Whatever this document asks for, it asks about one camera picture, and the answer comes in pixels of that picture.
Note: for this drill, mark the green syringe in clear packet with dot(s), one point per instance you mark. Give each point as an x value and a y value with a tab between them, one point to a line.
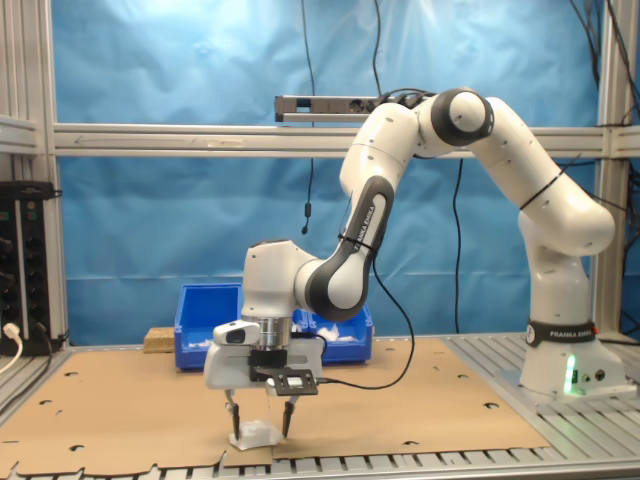
197	344

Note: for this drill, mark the blue bin with syringe packets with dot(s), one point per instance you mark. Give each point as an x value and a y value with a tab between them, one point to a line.
210	310

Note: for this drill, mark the wooden block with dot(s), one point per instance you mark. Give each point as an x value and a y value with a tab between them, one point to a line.
159	341

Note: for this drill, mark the blue bin with face masks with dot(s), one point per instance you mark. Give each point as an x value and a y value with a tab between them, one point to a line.
301	318

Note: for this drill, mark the white bagged mask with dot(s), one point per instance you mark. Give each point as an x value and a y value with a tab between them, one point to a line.
334	334

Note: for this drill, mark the blue bin with white packets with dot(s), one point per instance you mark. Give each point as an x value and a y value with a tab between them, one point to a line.
362	346

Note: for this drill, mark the brown cardboard sheet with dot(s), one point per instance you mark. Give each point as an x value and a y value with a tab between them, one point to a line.
400	415
125	410

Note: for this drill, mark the black socket rack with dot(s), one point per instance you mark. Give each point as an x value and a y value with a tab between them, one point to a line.
30	260

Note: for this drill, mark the aluminium cross beam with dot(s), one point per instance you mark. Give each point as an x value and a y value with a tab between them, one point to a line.
200	140

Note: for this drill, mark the grey power strip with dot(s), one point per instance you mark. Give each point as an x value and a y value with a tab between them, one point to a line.
325	107

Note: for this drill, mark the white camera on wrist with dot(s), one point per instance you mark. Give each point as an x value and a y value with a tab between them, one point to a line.
235	334

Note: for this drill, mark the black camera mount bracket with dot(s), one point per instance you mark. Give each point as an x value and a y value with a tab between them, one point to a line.
292	382

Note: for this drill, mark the aluminium frame post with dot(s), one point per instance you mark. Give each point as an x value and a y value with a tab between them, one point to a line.
20	60
52	225
617	75

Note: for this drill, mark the aluminium side rail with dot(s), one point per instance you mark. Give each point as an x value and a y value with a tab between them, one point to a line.
17	132

